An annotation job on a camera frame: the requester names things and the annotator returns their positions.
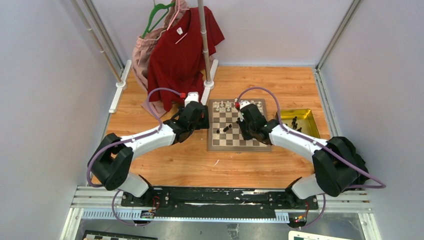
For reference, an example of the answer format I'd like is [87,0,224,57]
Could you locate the gold metal tray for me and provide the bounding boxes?
[279,108,320,138]

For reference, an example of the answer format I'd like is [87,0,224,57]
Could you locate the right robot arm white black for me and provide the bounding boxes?
[235,101,363,209]

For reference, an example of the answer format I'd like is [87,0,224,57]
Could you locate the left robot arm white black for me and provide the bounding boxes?
[87,101,210,207]

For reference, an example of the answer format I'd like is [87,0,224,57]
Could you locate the black chess piece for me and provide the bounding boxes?
[222,124,233,133]

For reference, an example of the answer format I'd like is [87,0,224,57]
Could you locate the white chess piece row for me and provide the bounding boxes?
[208,98,266,114]

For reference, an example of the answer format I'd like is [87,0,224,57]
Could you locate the wooden chess board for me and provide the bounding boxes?
[207,106,272,153]

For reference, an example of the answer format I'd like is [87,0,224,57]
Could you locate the red t-shirt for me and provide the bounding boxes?
[147,7,205,112]

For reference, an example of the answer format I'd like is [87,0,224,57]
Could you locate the pink garment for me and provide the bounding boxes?
[131,0,190,120]

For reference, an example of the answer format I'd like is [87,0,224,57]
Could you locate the green clothes hanger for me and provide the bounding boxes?
[140,1,176,39]

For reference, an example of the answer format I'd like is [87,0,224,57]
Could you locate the white clothes rack frame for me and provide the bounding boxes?
[70,0,219,114]

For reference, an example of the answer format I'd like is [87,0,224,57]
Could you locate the black mounting rail base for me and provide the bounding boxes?
[120,186,319,219]

